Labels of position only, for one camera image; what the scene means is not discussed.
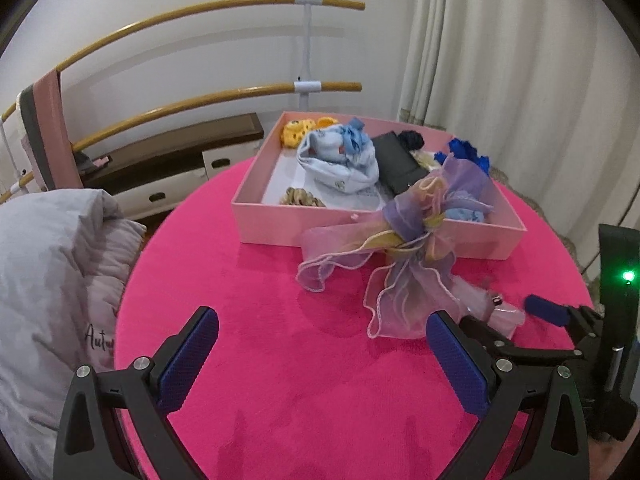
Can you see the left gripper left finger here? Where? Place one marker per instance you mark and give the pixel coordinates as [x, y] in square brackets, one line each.
[91, 443]

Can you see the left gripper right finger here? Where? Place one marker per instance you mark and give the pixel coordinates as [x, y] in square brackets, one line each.
[495, 381]

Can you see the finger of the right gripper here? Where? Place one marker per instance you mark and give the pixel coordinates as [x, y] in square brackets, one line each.
[560, 312]
[498, 347]

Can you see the clear plastic packet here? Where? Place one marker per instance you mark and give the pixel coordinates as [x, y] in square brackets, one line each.
[488, 307]

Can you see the purple organza ribbon bow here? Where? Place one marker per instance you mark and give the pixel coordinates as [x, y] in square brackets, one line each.
[415, 278]

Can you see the light blue sock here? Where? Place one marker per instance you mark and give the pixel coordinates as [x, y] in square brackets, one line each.
[467, 214]

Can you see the dark navy knitted ball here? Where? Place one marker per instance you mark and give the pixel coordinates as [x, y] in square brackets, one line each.
[411, 140]

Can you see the tan scrunchie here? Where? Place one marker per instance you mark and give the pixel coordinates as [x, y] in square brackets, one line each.
[300, 197]

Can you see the yellow knitted toy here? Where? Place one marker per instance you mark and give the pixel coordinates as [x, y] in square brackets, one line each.
[294, 131]

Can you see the pink round tablecloth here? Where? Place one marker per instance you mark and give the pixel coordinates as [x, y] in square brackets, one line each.
[294, 387]

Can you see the grey white duvet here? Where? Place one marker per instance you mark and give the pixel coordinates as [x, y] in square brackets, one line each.
[66, 257]

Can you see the royal blue cloth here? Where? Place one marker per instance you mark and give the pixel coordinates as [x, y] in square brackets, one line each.
[464, 150]

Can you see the black pouch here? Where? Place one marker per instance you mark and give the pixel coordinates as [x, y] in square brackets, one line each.
[397, 167]

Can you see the brown top storage bench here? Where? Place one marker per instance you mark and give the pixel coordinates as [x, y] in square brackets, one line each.
[155, 175]

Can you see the white blue patterned cloth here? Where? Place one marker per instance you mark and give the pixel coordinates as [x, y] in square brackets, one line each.
[340, 156]

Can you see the pink shallow box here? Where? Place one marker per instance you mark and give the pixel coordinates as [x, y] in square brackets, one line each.
[262, 220]

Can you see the cream curtain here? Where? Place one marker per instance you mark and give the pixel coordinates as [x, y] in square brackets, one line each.
[549, 91]

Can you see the pink grey hanging towel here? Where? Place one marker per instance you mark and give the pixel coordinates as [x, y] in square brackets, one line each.
[45, 138]

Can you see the lower wooden ballet bar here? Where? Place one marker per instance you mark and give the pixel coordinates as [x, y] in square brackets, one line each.
[84, 163]

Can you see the wooden ballet bar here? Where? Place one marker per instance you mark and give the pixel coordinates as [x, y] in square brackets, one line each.
[84, 163]
[175, 15]

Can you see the upper wooden ballet bar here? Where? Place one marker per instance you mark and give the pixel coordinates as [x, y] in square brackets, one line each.
[175, 15]

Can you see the white bar stand post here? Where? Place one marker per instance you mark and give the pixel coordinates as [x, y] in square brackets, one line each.
[306, 45]

